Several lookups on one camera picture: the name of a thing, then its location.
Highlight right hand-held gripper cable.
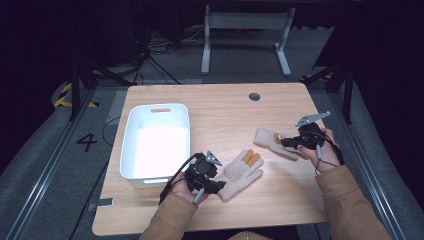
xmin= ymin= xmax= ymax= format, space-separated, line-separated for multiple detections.
xmin=304 ymin=130 xmax=345 ymax=177

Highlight white plastic bin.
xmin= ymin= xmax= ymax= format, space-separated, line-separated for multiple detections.
xmin=119 ymin=102 xmax=192 ymax=190

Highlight black metal stand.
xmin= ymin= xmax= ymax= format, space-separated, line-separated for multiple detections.
xmin=67 ymin=57 xmax=135 ymax=122
xmin=299 ymin=60 xmax=355 ymax=125

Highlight person's right hand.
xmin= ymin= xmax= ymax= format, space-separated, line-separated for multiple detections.
xmin=297 ymin=127 xmax=342 ymax=174

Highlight person's left hand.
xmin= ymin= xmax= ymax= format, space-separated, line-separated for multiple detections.
xmin=169 ymin=179 xmax=210 ymax=206

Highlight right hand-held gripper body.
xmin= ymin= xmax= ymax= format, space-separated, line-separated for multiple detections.
xmin=294 ymin=111 xmax=332 ymax=151

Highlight tangle of black floor cables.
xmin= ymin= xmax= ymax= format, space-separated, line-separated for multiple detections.
xmin=132 ymin=24 xmax=208 ymax=85

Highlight yellow black hazard tape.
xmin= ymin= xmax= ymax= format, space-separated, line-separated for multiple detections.
xmin=53 ymin=82 xmax=100 ymax=109

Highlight white metal desk frame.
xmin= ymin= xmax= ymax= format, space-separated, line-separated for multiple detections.
xmin=200 ymin=4 xmax=297 ymax=77

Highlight left hand-held gripper cable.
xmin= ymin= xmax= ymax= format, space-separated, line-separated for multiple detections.
xmin=158 ymin=152 xmax=206 ymax=206

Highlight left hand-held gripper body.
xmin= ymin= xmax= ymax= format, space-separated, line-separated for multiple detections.
xmin=184 ymin=149 xmax=223 ymax=195

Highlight grey metal bracket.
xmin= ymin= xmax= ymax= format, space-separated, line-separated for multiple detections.
xmin=86 ymin=197 xmax=116 ymax=212

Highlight person's tan clothing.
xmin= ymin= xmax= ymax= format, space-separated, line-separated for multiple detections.
xmin=227 ymin=230 xmax=275 ymax=240

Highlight beige knit glove orange fingertips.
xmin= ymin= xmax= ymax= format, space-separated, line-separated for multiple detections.
xmin=218 ymin=149 xmax=265 ymax=203
xmin=253 ymin=127 xmax=301 ymax=162

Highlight hand-held gripper cable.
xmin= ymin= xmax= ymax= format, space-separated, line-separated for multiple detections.
xmin=304 ymin=130 xmax=345 ymax=177
xmin=158 ymin=152 xmax=206 ymax=206

